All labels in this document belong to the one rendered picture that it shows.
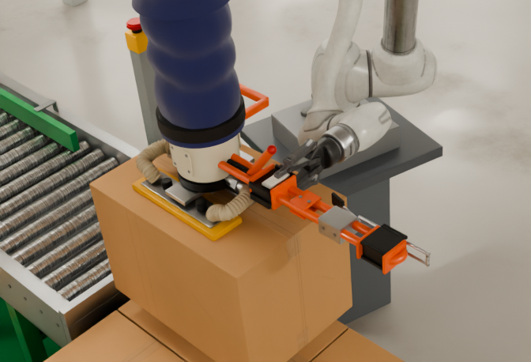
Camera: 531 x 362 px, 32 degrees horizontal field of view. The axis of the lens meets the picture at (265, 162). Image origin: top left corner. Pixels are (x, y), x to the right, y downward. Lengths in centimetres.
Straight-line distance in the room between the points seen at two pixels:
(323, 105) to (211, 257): 55
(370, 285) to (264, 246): 122
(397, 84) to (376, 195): 45
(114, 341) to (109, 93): 243
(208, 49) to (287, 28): 328
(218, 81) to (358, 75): 82
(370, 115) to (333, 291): 50
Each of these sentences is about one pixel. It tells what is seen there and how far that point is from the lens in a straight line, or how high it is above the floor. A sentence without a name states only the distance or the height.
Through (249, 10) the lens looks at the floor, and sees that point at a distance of 569.
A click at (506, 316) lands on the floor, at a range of 358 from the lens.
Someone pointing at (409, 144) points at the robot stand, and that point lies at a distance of 311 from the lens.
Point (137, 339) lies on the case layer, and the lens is 282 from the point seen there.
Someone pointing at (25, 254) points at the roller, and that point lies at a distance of 322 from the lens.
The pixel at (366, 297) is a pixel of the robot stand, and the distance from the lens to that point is 350.
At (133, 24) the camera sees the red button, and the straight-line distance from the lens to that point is 338.
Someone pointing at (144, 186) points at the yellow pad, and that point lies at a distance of 252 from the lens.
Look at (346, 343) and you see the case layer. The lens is 272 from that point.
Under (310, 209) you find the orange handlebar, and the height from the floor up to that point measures 115.
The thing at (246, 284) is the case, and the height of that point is 99.
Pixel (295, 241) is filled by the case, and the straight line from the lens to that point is 233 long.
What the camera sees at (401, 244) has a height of 119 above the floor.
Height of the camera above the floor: 254
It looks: 36 degrees down
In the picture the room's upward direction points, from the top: 6 degrees counter-clockwise
